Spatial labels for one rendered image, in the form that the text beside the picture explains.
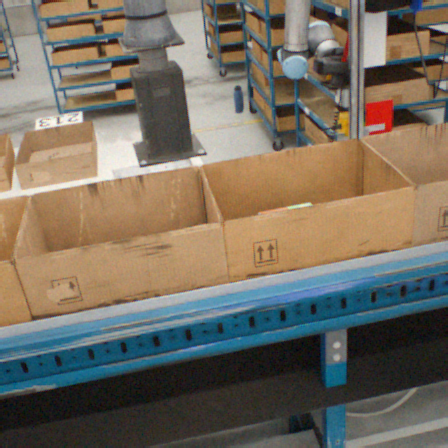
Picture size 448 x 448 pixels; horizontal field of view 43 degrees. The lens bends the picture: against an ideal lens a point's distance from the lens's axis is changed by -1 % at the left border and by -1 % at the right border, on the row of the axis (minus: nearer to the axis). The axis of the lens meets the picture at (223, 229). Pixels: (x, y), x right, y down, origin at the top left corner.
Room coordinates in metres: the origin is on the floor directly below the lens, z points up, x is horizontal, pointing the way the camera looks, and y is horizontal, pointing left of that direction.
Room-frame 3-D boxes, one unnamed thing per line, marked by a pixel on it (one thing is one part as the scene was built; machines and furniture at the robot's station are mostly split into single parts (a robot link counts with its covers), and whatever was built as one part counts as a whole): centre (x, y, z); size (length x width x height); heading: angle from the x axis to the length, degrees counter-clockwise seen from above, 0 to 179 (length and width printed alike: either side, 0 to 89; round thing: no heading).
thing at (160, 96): (2.13, 0.18, 0.91); 0.26 x 0.26 x 0.33; 11
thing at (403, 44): (2.57, -0.79, 0.99); 0.40 x 0.30 x 0.10; 4
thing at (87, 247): (1.06, 0.21, 0.96); 0.39 x 0.29 x 0.17; 97
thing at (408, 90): (2.57, -0.79, 0.79); 0.40 x 0.30 x 0.10; 8
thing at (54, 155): (2.11, 0.60, 0.80); 0.38 x 0.28 x 0.10; 8
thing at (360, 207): (1.10, -0.17, 0.96); 0.39 x 0.29 x 0.17; 97
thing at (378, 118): (1.91, -0.57, 0.85); 0.16 x 0.01 x 0.13; 97
